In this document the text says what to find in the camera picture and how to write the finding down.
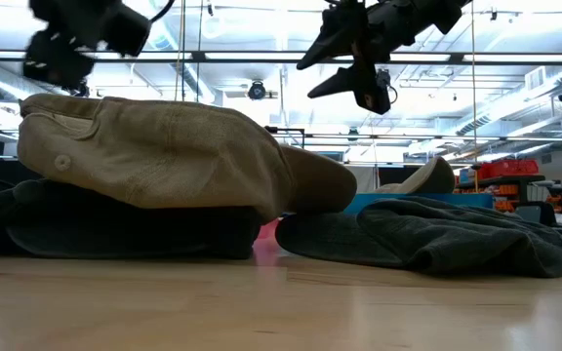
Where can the dark office chair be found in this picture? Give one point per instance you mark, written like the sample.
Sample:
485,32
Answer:
537,214

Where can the white hanging cloth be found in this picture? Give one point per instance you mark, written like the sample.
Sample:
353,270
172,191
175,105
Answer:
361,178

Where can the black shelf rack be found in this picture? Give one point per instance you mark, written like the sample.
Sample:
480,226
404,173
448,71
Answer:
522,181

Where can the black metal stand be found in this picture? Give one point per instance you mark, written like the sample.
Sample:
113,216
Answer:
268,129

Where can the small orange bin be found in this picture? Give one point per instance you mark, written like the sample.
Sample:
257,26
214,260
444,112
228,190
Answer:
508,189
505,205

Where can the black ceiling spotlight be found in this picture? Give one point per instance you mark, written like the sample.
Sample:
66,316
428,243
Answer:
82,91
256,90
383,78

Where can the blue plastic tray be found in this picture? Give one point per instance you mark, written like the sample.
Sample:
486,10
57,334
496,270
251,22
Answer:
471,201

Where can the black overhead light bar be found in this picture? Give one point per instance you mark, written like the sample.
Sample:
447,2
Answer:
198,56

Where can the tan trousers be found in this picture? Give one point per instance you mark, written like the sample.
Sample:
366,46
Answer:
164,156
422,180

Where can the red storage bin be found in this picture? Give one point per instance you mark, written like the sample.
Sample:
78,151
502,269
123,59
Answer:
508,169

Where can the red plastic tray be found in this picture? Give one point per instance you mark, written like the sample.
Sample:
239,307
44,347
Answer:
269,229

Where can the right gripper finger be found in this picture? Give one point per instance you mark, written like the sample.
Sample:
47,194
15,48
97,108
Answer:
339,39
359,85

